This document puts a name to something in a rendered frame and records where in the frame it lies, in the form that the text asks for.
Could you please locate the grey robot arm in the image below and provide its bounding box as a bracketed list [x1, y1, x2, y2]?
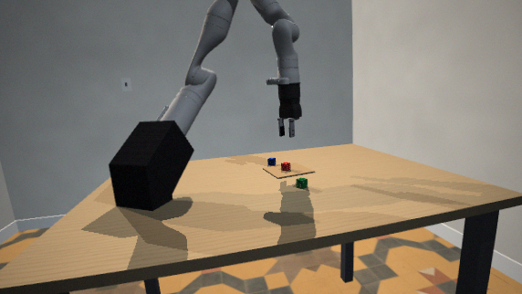
[157, 0, 299, 136]

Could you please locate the green die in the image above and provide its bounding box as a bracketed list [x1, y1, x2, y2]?
[296, 177, 308, 189]

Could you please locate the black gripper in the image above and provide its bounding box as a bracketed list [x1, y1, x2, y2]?
[266, 68, 302, 138]

